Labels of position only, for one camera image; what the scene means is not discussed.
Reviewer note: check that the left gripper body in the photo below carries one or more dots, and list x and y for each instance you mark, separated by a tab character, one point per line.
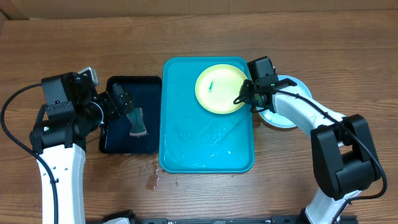
109	109

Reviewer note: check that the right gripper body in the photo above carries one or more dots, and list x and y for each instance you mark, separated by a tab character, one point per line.
250	96

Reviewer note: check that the green and tan sponge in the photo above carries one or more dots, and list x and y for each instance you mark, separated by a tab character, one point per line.
136	119

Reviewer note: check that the yellow-green plate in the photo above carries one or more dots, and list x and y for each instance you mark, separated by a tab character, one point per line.
218	86

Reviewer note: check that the light blue plate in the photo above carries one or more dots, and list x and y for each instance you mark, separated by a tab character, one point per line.
277	120

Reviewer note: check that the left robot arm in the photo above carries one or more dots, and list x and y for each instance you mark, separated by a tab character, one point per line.
73	109

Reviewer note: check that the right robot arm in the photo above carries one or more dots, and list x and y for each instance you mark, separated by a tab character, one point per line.
344	157

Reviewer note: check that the black plastic tray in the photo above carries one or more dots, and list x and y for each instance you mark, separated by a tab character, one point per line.
146	94

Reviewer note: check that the teal plastic serving tray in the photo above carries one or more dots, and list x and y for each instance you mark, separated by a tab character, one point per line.
194	140

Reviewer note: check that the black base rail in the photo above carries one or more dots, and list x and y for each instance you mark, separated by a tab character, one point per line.
128	216

